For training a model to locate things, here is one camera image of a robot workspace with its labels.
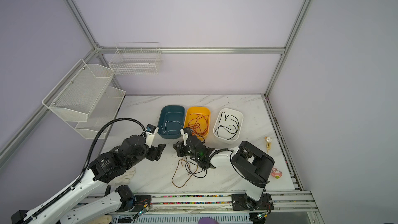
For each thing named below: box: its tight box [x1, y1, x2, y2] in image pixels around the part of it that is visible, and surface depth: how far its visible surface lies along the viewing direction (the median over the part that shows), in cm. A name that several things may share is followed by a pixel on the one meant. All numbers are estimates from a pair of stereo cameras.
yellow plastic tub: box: [183, 106, 211, 141], surface depth 106 cm
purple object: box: [197, 216, 219, 224], surface depth 72 cm
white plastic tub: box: [212, 107, 244, 143], surface depth 103 cm
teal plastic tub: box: [157, 105, 186, 139], surface depth 106 cm
